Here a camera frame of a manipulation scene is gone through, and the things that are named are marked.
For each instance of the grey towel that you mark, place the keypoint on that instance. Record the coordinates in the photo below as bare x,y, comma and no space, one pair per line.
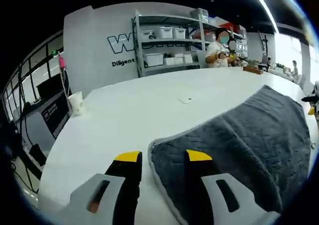
249,135

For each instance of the brown wooden box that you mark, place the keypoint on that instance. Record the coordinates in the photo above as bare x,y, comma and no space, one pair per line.
253,70

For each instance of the black pole stand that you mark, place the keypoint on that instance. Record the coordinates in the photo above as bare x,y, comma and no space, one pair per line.
264,45

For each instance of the ceiling light strip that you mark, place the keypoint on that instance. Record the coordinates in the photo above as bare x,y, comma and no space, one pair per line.
266,8

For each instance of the black power box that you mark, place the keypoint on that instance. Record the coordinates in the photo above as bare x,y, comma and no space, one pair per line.
38,154

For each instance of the small white tag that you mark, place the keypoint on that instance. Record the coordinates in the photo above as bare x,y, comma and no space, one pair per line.
185,100

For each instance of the white paper cup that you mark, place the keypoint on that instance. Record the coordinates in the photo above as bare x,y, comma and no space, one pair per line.
76,102

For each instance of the grey cabinet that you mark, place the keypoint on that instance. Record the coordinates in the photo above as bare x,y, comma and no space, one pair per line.
49,115

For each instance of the small white box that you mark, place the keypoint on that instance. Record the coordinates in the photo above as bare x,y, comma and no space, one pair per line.
169,61
188,58
179,58

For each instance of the black monitor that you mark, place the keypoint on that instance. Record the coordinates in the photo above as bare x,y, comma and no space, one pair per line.
51,86

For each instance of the clear stacked storage bin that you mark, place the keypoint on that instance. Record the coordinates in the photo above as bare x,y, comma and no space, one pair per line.
200,15

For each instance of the large white storage bin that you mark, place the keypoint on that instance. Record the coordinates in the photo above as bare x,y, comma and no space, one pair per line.
153,59

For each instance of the white lidded storage bin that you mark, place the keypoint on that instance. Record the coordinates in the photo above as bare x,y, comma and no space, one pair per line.
166,33
180,33
147,35

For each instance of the pink hanging cloth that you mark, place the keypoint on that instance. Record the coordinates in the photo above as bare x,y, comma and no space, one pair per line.
61,61

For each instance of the grey metal shelf rack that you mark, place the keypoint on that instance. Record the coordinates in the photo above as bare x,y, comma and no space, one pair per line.
169,18

